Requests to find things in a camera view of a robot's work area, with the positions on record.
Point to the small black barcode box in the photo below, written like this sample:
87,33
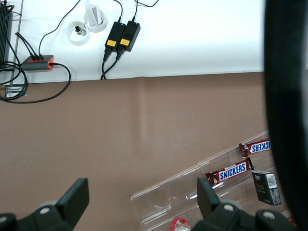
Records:
265,186

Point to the small silver metal plate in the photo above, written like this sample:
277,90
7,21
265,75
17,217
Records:
15,91

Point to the small black silver clip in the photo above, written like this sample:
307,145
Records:
80,30

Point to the black power adapter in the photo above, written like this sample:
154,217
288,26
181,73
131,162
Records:
115,33
131,34

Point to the clear acrylic display rack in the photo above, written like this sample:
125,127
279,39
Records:
163,197

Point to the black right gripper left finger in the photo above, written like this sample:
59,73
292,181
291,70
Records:
74,197

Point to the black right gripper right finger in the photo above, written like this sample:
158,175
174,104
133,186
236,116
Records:
208,199

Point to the black finned device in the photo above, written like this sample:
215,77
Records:
4,33

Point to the grey orange USB hub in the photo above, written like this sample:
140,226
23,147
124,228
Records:
36,63

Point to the Snickers chocolate bar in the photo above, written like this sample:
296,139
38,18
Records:
258,147
232,172

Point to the white folded paper strip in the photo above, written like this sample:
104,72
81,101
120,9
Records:
92,14

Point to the silver metal rail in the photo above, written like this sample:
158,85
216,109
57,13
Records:
17,36

